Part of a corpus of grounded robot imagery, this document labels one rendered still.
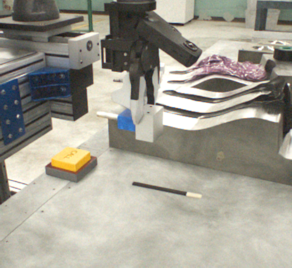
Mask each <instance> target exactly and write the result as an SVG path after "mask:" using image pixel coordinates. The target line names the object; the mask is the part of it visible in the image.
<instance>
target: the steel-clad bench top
mask: <svg viewBox="0 0 292 268"><path fill-rule="evenodd" d="M245 43H249V44H257V43H252V42H238V41H229V40H219V41H218V42H217V43H215V44H213V45H212V46H211V47H210V48H209V49H207V50H206V51H205V52H203V53H202V54H201V56H200V58H199V59H198V61H199V60H201V59H204V58H206V57H208V56H210V55H214V54H216V55H222V56H226V57H228V58H229V59H231V60H235V61H236V62H237V60H238V50H239V49H240V48H241V47H242V46H243V45H244V44H245ZM77 149H82V150H86V151H88V152H90V156H95V157H97V160H98V165H97V166H96V167H94V169H92V170H91V171H90V172H89V173H88V174H87V175H86V176H84V177H83V178H82V179H81V180H80V181H79V182H78V183H76V182H72V181H67V180H65V179H62V178H58V177H54V176H49V175H46V172H44V173H43V174H41V175H40V176H38V177H37V178H36V179H34V180H33V181H32V182H31V183H29V184H28V185H26V186H25V187H24V188H23V189H21V190H20V191H19V192H16V194H15V195H13V196H12V197H11V198H9V199H8V200H7V201H5V202H4V203H2V204H1V205H0V268H292V186H290V185H285V184H279V183H276V182H270V181H267V180H263V179H258V178H254V177H248V176H243V175H239V174H234V173H228V172H223V171H219V170H214V169H211V168H206V167H201V166H197V165H192V164H186V163H181V162H177V161H172V160H167V159H164V158H161V157H155V156H150V155H144V154H141V153H135V152H129V151H124V150H123V149H118V148H112V147H109V138H108V125H106V126H105V127H104V128H102V129H100V130H99V131H98V132H97V133H96V134H94V135H92V136H91V137H90V138H89V139H87V140H86V141H85V142H84V143H82V144H80V145H79V146H78V147H77ZM133 182H140V183H144V184H150V185H156V186H162V188H168V189H174V190H180V191H183V192H190V193H196V194H201V195H202V196H201V199H199V198H193V197H190V196H184V195H180V194H174V193H169V192H163V191H160V190H154V189H148V188H142V186H136V185H132V183H133Z"/></svg>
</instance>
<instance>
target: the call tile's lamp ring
mask: <svg viewBox="0 0 292 268"><path fill-rule="evenodd" d="M90 157H91V159H90V160H89V161H88V162H87V163H86V164H84V165H83V166H82V167H80V168H79V170H77V171H76V172H73V171H70V170H68V169H64V168H59V167H55V166H51V162H50V163H49V164H47V165H46V167H49V168H54V169H58V170H60V171H63V172H68V173H72V174H78V173H79V172H80V171H81V170H83V169H84V168H85V167H86V166H87V165H88V164H89V163H91V162H92V161H93V160H94V159H95V158H97V157H95V156H90Z"/></svg>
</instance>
